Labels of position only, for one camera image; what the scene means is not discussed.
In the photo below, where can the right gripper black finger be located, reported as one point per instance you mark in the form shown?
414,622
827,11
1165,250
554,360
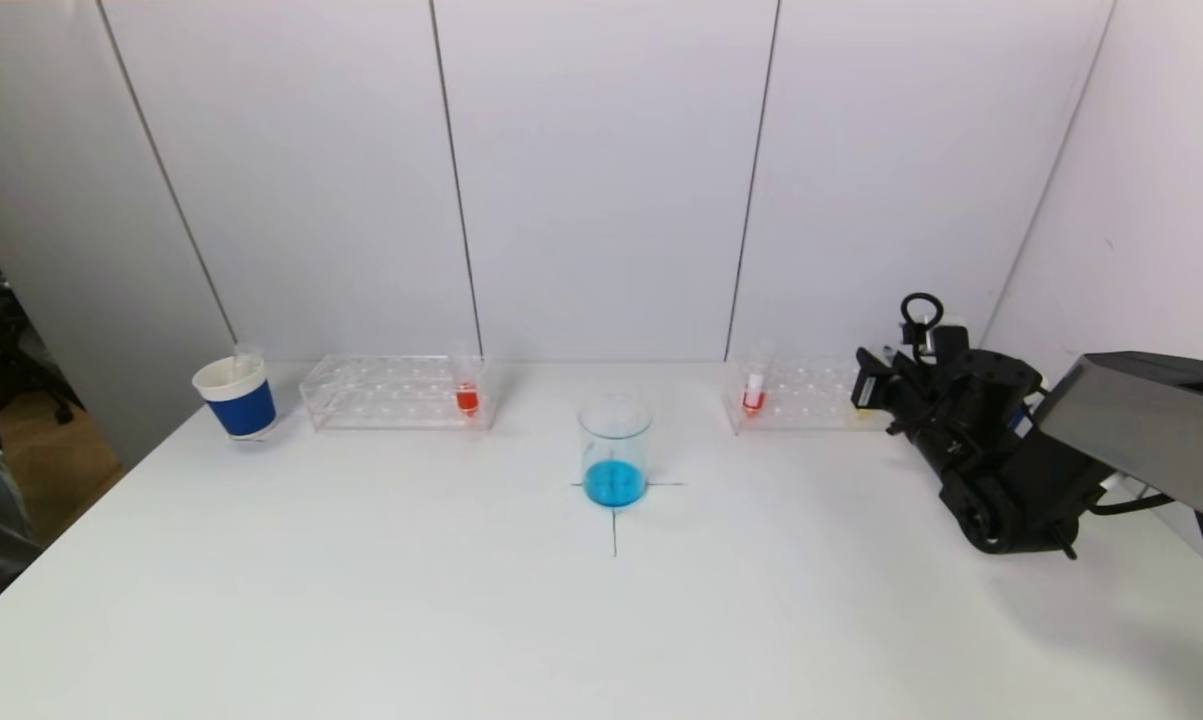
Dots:
871,380

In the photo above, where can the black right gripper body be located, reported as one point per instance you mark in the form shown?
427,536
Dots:
869,390

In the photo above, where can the blue pigment test tube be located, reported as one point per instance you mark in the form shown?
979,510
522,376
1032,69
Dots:
247,360

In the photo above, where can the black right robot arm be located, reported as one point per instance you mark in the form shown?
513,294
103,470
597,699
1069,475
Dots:
1111,430

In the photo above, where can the clear acrylic test tube rack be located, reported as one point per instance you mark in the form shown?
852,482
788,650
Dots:
391,395
801,395

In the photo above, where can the white labelled red pigment tube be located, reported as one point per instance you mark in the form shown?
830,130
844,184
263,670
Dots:
753,400

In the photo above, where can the clear glass beaker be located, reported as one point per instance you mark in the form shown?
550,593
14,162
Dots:
614,470

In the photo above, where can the red pigment test tube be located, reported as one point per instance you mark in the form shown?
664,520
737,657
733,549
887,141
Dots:
467,400

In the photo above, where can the black office chair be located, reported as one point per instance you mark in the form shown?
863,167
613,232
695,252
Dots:
1,320

